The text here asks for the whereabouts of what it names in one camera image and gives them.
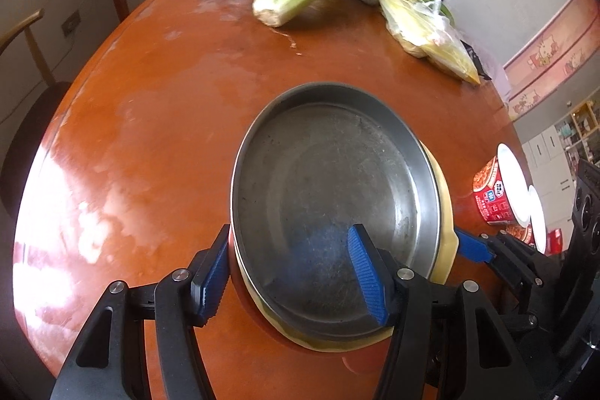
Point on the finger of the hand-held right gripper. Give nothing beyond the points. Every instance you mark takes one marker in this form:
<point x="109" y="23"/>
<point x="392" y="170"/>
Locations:
<point x="473" y="246"/>

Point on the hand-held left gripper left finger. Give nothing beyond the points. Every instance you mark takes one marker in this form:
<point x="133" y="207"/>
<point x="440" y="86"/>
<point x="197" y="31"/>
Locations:
<point x="211" y="287"/>

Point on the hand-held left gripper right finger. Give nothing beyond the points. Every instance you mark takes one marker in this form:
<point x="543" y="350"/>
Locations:
<point x="368" y="278"/>

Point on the yellow shell-shaped plate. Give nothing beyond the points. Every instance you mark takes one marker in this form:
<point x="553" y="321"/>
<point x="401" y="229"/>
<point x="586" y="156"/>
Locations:
<point x="447" y="236"/>

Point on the red instant noodle cup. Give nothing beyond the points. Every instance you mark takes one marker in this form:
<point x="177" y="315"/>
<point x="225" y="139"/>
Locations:
<point x="492" y="198"/>
<point x="538" y="217"/>

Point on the round steel pan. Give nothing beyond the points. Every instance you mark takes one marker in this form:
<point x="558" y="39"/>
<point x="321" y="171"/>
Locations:
<point x="328" y="175"/>

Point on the red plastic item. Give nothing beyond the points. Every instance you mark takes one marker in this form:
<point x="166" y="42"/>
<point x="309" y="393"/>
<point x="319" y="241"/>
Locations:
<point x="556" y="240"/>

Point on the white cabinet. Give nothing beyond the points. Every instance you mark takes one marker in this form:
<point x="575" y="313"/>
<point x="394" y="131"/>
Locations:
<point x="543" y="147"/>

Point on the black peeler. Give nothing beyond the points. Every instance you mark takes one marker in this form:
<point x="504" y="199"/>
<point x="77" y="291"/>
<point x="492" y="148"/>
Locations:
<point x="474" y="59"/>

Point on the plastic bag of yellow noodles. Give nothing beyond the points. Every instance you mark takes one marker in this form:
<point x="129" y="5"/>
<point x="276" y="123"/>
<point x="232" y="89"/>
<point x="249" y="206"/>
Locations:
<point x="436" y="44"/>

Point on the pink cartoon door curtain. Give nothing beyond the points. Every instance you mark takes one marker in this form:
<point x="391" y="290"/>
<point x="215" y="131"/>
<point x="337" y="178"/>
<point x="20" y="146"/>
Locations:
<point x="553" y="53"/>

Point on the dark chair with wooden armrest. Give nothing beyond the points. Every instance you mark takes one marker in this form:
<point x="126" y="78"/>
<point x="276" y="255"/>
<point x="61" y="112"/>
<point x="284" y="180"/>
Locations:
<point x="28" y="137"/>

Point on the low wall socket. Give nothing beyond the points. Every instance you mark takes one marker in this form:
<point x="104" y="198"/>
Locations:
<point x="70" y="23"/>

